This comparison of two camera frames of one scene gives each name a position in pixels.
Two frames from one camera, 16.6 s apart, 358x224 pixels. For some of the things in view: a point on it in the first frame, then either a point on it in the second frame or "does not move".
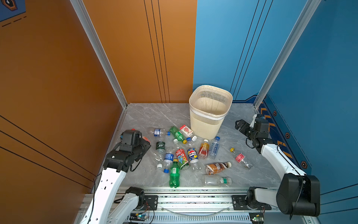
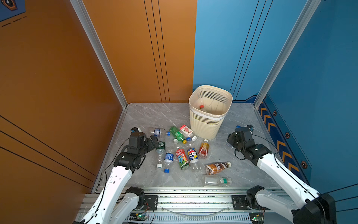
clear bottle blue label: (168, 159) does not move
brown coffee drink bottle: (212, 168) does not move
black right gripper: (246, 125) -> (230, 138)
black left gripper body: (143, 147) -> (145, 148)
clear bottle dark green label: (159, 153) does not move
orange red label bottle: (204, 149) does not move
